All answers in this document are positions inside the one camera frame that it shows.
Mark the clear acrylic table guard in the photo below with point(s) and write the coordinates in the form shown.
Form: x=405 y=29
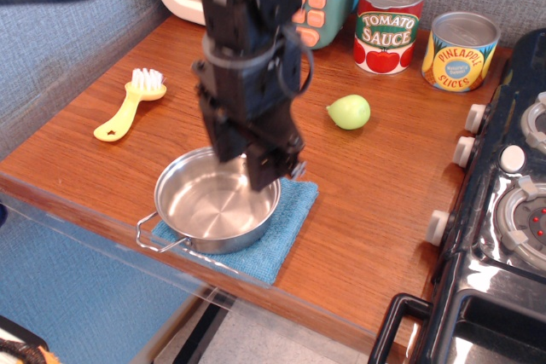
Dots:
x=92 y=300

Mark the white stove knob middle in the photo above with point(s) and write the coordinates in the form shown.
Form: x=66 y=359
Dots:
x=463 y=151

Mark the blue cloth rag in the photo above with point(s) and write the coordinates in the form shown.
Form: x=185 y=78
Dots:
x=261 y=262

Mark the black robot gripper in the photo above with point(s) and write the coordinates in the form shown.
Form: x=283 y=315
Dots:
x=245 y=101

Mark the orange fuzzy object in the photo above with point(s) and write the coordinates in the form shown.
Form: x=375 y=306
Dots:
x=26 y=353

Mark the white stove knob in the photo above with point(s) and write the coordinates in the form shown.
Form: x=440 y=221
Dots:
x=463 y=151
x=436 y=226
x=474 y=118

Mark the tomato sauce can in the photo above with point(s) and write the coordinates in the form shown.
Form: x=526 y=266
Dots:
x=385 y=34

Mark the black toy stove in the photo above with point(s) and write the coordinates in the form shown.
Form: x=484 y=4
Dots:
x=488 y=302

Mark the green toy pear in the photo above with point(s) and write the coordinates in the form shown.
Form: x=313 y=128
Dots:
x=350 y=112

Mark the pineapple slices can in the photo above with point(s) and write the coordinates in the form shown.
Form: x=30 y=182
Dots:
x=459 y=51

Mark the yellow dish brush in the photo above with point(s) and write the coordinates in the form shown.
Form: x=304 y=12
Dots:
x=145 y=85

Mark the silver metal pan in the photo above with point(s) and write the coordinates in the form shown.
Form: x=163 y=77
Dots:
x=210 y=205

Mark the white stove knob upper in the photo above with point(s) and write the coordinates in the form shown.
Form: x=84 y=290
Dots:
x=474 y=118

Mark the white stove knob lower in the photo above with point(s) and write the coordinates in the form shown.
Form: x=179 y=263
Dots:
x=436 y=226

